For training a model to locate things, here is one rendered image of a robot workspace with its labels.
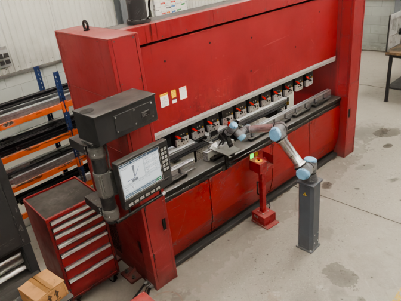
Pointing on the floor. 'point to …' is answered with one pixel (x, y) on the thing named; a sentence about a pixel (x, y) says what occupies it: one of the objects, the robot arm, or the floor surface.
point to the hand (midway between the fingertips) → (220, 145)
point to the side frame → (342, 73)
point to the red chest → (72, 236)
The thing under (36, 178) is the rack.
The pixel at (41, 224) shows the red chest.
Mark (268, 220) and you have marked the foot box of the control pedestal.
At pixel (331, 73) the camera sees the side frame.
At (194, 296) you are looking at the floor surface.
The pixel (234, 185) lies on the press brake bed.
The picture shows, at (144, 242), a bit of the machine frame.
